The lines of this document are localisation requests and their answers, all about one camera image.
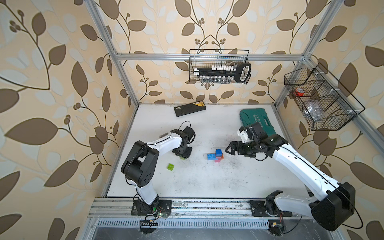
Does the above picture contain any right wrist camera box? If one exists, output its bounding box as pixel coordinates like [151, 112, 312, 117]
[237, 122, 268, 144]

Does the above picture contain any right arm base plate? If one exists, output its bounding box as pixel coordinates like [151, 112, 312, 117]
[249, 200, 293, 218]

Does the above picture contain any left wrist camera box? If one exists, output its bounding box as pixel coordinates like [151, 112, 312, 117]
[182, 126, 196, 144]

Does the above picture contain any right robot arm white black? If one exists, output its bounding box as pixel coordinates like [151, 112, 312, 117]
[225, 135, 357, 232]

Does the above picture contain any black wire basket right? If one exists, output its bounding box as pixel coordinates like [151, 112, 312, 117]
[284, 63, 366, 131]

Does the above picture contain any black socket tool set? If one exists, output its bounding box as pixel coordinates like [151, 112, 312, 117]
[192, 63, 252, 84]

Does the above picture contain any clear plastic bag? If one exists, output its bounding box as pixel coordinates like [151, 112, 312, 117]
[304, 100, 325, 121]

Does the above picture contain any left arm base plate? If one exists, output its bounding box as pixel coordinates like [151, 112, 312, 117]
[131, 199, 172, 218]

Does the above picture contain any dark blue lego brick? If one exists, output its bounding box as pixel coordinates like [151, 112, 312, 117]
[216, 149, 223, 157]

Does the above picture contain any black yellow tool case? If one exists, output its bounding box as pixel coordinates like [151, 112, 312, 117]
[174, 101, 206, 117]

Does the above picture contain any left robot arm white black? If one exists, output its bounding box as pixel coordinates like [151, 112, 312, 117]
[121, 127, 196, 206]

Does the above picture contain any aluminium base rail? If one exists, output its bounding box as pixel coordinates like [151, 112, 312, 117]
[88, 198, 301, 220]

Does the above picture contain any green plastic tool case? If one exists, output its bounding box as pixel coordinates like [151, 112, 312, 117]
[240, 108, 276, 136]

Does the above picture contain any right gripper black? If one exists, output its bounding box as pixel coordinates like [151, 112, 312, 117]
[225, 140, 259, 157]

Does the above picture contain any black wire basket centre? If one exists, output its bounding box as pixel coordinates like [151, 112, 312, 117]
[189, 49, 252, 85]

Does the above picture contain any red tape roll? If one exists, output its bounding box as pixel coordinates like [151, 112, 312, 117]
[294, 88, 306, 97]

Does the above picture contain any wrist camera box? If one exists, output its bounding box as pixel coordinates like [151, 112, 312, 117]
[237, 122, 268, 144]
[182, 126, 196, 144]

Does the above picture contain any light blue long lego brick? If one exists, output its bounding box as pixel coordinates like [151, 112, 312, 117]
[207, 154, 217, 161]

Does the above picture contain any black wire basket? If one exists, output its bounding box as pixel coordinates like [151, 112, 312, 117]
[189, 49, 252, 85]
[284, 63, 366, 131]

